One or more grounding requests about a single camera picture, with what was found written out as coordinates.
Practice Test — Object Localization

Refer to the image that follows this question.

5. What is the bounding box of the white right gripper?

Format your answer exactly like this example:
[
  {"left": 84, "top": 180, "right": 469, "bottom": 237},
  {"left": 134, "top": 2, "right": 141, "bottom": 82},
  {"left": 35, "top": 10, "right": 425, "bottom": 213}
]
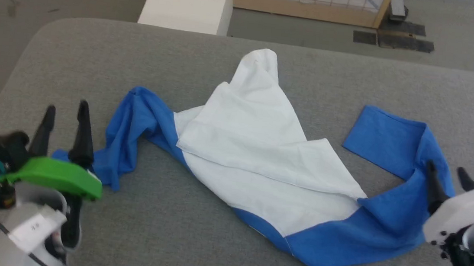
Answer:
[{"left": 419, "top": 160, "right": 474, "bottom": 250}]

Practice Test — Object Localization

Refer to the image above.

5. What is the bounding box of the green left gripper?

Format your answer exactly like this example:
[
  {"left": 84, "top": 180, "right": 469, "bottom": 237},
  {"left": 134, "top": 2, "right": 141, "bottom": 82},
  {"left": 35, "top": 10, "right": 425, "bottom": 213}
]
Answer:
[{"left": 0, "top": 93, "right": 111, "bottom": 202}]

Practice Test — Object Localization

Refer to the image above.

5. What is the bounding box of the white and blue shirt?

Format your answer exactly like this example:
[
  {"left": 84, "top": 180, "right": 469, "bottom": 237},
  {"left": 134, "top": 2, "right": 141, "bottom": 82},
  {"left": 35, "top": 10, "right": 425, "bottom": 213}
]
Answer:
[{"left": 44, "top": 29, "right": 470, "bottom": 266}]

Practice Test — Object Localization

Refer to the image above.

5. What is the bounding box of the white label strip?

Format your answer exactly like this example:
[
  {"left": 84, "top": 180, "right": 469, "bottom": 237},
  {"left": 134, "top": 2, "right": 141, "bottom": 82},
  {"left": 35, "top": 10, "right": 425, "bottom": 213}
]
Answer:
[{"left": 6, "top": 205, "right": 69, "bottom": 256}]

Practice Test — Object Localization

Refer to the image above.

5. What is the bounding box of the small black floor mat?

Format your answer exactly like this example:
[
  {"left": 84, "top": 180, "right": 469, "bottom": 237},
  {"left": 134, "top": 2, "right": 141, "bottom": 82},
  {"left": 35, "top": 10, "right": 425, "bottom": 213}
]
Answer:
[{"left": 352, "top": 29, "right": 378, "bottom": 45}]

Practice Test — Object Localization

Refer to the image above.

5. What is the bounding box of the grey metal stand foot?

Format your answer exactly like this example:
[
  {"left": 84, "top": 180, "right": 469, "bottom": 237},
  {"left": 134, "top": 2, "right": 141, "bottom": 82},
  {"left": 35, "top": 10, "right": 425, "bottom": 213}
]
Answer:
[{"left": 388, "top": 0, "right": 411, "bottom": 23}]

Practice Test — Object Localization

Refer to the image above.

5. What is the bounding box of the white box pedestal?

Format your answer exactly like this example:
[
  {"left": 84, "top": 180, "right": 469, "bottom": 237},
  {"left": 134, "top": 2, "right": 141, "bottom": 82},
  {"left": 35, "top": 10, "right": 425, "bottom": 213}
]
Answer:
[{"left": 137, "top": 0, "right": 235, "bottom": 37}]

